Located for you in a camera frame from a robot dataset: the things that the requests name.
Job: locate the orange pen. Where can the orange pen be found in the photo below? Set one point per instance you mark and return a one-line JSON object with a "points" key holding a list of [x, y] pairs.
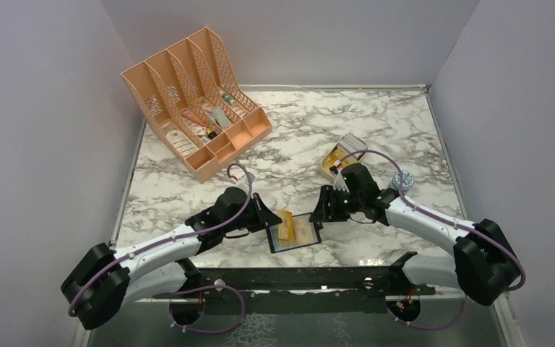
{"points": [[193, 118]]}

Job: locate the orange plastic desk organizer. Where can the orange plastic desk organizer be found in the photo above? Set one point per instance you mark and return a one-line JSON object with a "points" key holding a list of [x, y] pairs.
{"points": [[187, 76]]}

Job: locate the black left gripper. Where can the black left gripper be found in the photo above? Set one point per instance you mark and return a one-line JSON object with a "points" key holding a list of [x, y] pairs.
{"points": [[264, 217]]}

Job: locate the blue patterned round tin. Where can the blue patterned round tin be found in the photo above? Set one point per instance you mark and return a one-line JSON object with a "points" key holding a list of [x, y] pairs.
{"points": [[404, 180]]}

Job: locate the green white tube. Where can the green white tube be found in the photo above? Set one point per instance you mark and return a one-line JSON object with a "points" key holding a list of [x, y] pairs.
{"points": [[227, 98]]}

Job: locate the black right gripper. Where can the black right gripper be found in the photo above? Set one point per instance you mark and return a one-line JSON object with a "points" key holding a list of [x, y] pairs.
{"points": [[324, 212]]}

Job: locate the beige oval card tray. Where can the beige oval card tray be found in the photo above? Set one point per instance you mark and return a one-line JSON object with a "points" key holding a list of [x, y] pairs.
{"points": [[335, 160]]}

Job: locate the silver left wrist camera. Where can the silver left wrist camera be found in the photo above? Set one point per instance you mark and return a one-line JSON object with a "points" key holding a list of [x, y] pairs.
{"points": [[243, 183]]}

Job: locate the white credit card stack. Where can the white credit card stack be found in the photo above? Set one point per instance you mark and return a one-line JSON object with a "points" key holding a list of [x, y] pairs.
{"points": [[351, 143]]}

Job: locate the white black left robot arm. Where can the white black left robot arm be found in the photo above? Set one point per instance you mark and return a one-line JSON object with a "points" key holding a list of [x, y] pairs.
{"points": [[105, 279]]}

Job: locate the black leather card holder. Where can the black leather card holder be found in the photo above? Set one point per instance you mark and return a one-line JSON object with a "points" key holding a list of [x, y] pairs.
{"points": [[277, 245]]}

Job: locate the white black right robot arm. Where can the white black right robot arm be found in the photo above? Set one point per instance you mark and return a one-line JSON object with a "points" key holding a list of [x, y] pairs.
{"points": [[479, 260]]}

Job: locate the gold credit card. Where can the gold credit card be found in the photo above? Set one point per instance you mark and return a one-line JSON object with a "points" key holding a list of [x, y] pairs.
{"points": [[285, 229], [304, 231]]}

